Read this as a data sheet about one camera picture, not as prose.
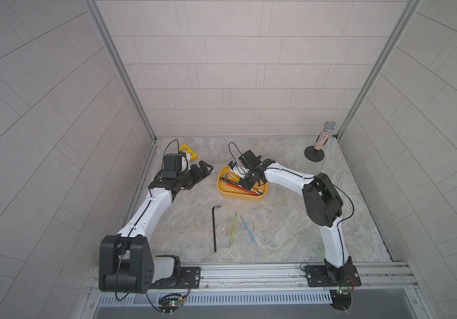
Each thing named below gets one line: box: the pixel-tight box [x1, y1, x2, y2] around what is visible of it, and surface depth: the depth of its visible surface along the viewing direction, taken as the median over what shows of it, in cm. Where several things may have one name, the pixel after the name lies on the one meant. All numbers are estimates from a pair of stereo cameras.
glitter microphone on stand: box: [304, 120, 337, 163], surface depth 99 cm
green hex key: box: [222, 211, 238, 248], surface depth 84 cm
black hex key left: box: [211, 205, 222, 253], surface depth 86 cm
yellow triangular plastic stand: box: [179, 144, 198, 161], surface depth 113 cm
